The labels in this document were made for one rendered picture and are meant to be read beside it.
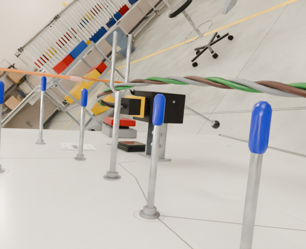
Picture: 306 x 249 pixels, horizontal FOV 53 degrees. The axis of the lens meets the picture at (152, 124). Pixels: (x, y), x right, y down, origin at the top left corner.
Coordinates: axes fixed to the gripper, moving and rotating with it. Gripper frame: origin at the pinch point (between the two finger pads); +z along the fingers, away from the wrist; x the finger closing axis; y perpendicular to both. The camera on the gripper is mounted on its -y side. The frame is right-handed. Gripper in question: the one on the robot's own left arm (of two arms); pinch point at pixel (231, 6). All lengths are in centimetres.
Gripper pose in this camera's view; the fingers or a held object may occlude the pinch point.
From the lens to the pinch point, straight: 50.7
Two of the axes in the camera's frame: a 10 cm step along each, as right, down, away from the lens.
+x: -2.4, 3.0, -9.2
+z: -2.7, 8.9, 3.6
